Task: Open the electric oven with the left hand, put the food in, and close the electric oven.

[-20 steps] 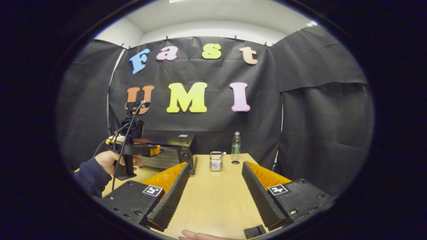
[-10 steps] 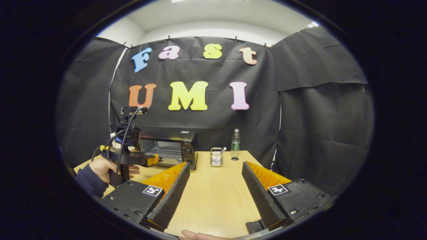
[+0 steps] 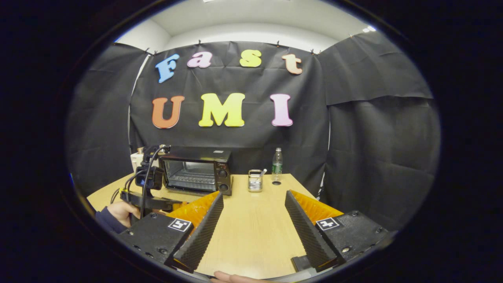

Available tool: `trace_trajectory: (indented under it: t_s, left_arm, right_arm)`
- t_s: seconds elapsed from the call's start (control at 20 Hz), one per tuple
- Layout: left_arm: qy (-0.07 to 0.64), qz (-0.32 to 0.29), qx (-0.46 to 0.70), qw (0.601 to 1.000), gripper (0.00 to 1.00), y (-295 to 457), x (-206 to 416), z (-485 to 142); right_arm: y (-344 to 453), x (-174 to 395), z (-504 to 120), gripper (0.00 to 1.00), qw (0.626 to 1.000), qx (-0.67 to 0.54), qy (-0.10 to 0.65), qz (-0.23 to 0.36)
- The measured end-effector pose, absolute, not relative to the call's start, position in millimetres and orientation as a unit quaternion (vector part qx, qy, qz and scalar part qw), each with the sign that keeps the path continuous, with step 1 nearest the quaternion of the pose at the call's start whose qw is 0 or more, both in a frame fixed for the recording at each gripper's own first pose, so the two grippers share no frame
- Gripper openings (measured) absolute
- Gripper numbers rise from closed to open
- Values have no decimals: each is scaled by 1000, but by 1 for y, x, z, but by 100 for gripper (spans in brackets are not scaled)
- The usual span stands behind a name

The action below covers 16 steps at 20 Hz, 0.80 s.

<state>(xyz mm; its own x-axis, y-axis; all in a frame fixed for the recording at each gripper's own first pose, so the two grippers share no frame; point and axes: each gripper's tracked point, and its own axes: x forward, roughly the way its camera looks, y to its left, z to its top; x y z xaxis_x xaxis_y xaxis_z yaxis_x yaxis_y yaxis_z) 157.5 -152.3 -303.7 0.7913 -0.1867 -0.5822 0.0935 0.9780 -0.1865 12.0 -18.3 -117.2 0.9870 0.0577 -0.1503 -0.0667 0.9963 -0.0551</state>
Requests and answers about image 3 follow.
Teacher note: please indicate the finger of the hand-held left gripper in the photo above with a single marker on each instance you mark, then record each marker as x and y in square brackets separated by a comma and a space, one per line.
[169, 205]

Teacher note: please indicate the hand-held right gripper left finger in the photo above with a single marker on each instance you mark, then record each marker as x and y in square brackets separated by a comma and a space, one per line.
[200, 236]

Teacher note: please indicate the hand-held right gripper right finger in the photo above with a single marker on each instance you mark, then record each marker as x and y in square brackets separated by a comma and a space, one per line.
[306, 232]

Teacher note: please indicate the black electric oven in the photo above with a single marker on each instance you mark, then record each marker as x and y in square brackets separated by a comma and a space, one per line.
[204, 155]

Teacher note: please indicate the white toaster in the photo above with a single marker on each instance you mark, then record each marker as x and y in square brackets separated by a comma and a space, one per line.
[135, 159]

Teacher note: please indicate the clear water bottle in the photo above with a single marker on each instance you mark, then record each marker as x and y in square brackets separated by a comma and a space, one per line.
[277, 163]

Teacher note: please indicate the black backdrop cloth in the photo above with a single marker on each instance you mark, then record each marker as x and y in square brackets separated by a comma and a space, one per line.
[353, 137]

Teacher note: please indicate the small ceiling light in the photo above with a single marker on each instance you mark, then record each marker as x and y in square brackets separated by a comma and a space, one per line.
[368, 29]

